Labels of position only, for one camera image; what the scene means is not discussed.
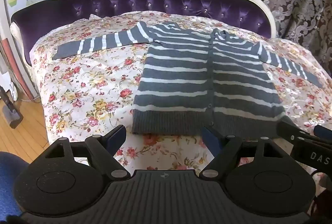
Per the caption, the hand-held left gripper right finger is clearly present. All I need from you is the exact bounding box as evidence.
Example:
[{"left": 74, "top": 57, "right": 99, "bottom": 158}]
[{"left": 199, "top": 126, "right": 286, "bottom": 178}]

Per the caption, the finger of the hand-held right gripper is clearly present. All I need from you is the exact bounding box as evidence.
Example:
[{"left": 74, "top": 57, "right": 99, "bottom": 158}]
[
  {"left": 276, "top": 121, "right": 321, "bottom": 144},
  {"left": 313, "top": 125, "right": 332, "bottom": 140}
]

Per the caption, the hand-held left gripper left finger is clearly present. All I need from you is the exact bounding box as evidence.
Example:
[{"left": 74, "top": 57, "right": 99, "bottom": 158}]
[{"left": 41, "top": 125, "right": 131, "bottom": 180}]

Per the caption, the grey white striped sweater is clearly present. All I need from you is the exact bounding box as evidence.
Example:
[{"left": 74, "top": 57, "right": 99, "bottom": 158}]
[{"left": 52, "top": 21, "right": 323, "bottom": 138}]

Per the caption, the floral blanket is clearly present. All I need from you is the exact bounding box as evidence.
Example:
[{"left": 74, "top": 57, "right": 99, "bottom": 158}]
[{"left": 29, "top": 10, "right": 332, "bottom": 184}]

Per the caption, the grey floor cleaning tool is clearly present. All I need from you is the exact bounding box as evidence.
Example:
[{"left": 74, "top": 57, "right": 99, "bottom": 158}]
[{"left": 0, "top": 86, "right": 24, "bottom": 129}]

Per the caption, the blue cloth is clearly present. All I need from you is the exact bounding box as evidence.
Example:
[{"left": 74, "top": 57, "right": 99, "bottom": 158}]
[{"left": 0, "top": 151, "right": 29, "bottom": 217}]

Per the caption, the red striped white panel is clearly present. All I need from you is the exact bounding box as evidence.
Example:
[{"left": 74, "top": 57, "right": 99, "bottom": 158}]
[{"left": 0, "top": 37, "right": 40, "bottom": 102}]

